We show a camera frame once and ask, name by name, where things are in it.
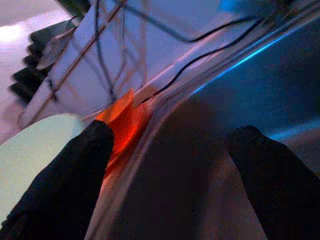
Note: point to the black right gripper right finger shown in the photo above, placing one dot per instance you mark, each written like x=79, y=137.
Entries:
x=280, y=195

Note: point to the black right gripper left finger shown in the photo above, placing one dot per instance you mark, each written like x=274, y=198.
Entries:
x=62, y=187

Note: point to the stainless steel kitchen sink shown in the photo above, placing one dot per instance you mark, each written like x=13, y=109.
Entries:
x=250, y=87

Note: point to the light green plate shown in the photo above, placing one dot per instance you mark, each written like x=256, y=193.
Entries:
x=30, y=150

